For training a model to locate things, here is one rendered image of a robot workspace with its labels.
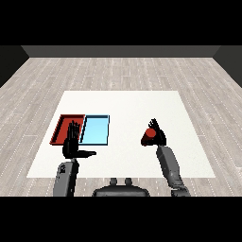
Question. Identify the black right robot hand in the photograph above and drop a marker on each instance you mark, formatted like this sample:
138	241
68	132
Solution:
159	134

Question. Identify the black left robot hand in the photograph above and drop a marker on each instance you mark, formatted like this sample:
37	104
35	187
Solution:
72	145

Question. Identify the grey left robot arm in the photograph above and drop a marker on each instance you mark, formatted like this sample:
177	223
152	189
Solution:
65	178

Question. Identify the small red can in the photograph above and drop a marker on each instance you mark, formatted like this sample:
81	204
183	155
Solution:
148	137

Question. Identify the red shallow open box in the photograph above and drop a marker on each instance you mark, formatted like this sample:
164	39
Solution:
63	129

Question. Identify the light blue shallow open box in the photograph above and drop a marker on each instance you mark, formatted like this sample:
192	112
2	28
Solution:
95	129

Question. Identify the dark grey robot body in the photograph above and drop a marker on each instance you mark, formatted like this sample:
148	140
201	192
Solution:
121	190

